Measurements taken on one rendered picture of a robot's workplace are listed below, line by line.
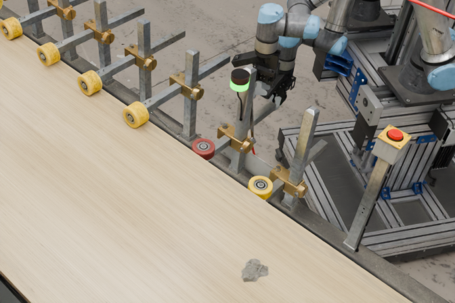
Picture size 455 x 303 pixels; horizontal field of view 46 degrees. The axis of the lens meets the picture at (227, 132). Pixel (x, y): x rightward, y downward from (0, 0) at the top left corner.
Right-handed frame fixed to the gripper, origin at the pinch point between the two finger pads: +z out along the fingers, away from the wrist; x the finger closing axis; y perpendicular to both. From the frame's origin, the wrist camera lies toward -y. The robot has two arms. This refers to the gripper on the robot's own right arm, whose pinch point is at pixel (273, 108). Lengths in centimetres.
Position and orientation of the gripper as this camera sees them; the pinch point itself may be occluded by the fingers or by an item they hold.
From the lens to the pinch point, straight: 214.7
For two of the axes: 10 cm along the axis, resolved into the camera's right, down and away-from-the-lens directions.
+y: 6.5, -4.8, 5.9
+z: -0.8, 7.3, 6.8
